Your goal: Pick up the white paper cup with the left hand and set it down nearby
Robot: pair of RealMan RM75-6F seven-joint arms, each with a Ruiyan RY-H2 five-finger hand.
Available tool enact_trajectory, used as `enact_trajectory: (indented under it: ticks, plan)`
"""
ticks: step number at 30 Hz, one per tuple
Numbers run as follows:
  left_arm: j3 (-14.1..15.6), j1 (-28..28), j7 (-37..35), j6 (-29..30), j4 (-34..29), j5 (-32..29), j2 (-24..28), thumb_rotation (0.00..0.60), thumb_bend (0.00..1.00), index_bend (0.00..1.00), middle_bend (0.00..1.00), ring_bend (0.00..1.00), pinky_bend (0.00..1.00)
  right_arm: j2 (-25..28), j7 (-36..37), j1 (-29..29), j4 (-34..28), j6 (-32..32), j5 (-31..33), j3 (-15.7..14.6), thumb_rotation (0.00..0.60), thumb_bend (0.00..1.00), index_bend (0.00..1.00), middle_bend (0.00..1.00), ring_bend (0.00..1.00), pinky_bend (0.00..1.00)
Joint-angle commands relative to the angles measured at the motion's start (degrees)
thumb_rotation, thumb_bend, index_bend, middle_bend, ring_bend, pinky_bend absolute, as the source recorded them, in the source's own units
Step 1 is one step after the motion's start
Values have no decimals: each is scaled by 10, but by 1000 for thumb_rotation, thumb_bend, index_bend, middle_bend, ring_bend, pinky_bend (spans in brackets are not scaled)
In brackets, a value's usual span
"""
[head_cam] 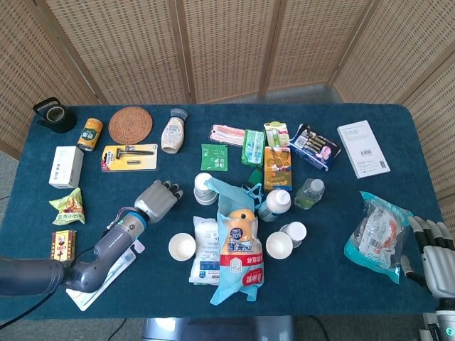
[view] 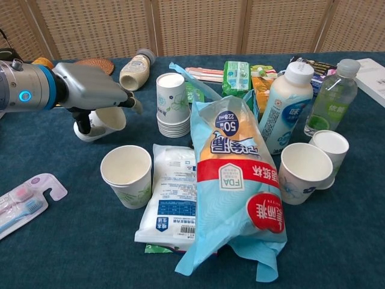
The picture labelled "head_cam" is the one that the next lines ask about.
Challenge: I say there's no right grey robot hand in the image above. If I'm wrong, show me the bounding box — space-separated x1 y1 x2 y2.
400 215 455 303

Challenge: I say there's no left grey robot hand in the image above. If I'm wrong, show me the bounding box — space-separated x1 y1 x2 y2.
134 180 184 224

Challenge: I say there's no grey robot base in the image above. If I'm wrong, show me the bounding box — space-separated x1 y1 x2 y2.
141 315 296 341

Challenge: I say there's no paper cup with green leaves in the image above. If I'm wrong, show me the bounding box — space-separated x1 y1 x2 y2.
168 232 197 261

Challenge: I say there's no blue paper cup package bag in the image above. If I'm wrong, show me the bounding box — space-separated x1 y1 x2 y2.
205 176 266 305

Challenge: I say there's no paper cup with blue flower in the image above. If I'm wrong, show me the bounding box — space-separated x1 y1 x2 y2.
265 231 294 260

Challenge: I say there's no inverted white paper cup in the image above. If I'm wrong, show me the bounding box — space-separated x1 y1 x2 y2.
279 221 308 249

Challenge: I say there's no stack of inverted paper cups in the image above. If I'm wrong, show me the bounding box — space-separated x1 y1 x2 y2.
193 173 220 206

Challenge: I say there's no razor blister card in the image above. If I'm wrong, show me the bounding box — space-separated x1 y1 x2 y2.
101 143 159 173

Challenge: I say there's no teal clear bag of packets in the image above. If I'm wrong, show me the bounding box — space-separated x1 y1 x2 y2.
343 190 415 285

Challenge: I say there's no white printed pouch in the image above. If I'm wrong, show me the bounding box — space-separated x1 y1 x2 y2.
188 215 222 286

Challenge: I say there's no beige sauce bottle grey cap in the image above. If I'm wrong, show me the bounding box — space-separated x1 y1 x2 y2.
160 108 188 154

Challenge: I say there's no green sachet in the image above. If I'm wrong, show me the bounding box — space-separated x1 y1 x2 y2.
200 143 229 172

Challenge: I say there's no round woven coaster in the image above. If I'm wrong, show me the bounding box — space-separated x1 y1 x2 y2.
108 106 154 146

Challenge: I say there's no green snack bag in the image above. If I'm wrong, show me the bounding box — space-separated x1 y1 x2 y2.
48 187 87 227

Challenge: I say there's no yellow drink can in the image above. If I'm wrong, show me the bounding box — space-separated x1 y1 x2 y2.
76 117 104 153

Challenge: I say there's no pink stick pack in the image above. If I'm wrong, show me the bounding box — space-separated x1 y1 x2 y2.
209 124 247 146

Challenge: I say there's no small white box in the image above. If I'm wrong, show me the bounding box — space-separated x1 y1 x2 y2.
48 145 85 189

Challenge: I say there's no dark green packet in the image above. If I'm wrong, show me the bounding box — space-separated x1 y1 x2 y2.
245 169 264 189

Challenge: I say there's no red yellow portrait box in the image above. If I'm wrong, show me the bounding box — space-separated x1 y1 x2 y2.
50 229 77 263

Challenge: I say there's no green tissue pack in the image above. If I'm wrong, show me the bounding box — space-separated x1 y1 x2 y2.
240 129 267 168

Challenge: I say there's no white milk bottle blue label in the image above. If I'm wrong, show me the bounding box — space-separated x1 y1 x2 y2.
257 188 292 223

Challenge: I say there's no teal tablecloth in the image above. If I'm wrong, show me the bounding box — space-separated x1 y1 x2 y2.
0 103 445 320

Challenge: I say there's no toothbrush blister pack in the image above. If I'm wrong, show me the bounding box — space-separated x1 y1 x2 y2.
65 237 146 313

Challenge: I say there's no orange yellow box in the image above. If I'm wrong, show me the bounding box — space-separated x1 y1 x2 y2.
262 145 294 192

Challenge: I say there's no flat white box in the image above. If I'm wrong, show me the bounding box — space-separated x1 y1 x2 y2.
336 119 391 180

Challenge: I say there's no black round device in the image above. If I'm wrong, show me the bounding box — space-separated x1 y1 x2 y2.
33 97 77 134

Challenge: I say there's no green lip balm card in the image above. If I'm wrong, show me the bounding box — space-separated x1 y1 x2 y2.
263 121 291 147

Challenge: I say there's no clear bottle green label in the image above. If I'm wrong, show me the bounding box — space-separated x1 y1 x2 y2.
294 177 326 210

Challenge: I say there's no dark blue pad pack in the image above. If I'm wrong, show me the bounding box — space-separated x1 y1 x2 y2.
288 123 342 172

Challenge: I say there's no wicker folding screen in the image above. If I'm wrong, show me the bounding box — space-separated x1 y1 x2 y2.
0 0 455 200

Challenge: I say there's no black cable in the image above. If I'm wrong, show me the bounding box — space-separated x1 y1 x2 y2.
0 291 54 330
95 318 127 333

